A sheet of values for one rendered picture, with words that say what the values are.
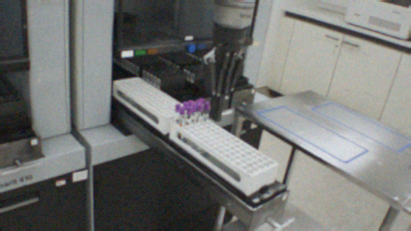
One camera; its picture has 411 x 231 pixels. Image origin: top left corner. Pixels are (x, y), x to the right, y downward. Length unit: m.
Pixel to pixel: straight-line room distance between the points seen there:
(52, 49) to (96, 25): 0.14
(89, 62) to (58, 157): 0.28
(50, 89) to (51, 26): 0.18
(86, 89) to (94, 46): 0.13
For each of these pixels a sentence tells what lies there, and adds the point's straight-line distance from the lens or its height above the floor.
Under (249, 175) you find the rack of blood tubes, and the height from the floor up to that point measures 0.86.
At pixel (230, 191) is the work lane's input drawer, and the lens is 0.84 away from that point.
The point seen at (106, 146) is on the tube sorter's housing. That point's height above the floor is 0.72.
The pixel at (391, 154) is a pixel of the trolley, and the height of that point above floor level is 0.82.
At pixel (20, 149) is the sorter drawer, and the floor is 0.78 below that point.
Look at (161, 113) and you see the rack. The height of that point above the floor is 0.86.
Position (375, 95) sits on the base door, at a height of 0.42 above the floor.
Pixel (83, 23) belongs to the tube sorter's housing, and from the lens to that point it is 1.05.
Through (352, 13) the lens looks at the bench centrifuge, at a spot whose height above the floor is 1.00.
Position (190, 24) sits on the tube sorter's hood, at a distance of 1.24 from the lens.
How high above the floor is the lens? 1.30
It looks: 25 degrees down
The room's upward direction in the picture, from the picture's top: 9 degrees clockwise
